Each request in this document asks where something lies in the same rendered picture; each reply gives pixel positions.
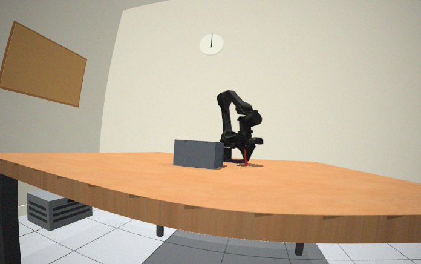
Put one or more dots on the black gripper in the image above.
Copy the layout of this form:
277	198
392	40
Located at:
248	144

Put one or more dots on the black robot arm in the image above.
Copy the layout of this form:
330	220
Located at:
251	118

